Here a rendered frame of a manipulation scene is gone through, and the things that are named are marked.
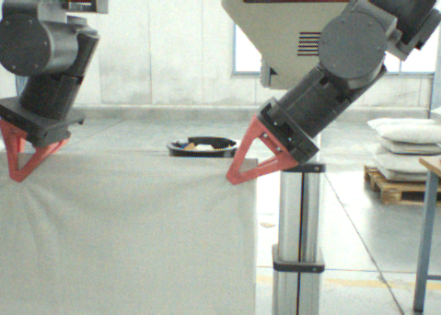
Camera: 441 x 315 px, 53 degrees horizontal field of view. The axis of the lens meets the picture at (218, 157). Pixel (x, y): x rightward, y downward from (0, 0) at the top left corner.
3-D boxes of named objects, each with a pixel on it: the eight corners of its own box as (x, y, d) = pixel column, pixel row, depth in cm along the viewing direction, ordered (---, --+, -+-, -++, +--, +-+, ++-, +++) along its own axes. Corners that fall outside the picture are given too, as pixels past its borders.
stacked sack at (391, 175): (416, 168, 430) (417, 154, 428) (440, 187, 366) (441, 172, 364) (370, 166, 436) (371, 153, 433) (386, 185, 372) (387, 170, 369)
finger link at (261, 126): (206, 164, 48) (270, 103, 46) (213, 151, 55) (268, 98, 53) (249, 208, 49) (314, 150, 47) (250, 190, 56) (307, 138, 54)
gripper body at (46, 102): (-14, 114, 48) (8, 52, 46) (39, 104, 58) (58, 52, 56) (39, 143, 48) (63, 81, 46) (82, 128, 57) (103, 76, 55)
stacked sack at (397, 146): (417, 143, 427) (418, 129, 424) (445, 158, 363) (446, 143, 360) (371, 142, 431) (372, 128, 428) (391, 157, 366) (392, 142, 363)
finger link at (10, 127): (-21, 171, 53) (4, 101, 50) (15, 158, 59) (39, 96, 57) (29, 199, 52) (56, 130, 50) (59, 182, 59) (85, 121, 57)
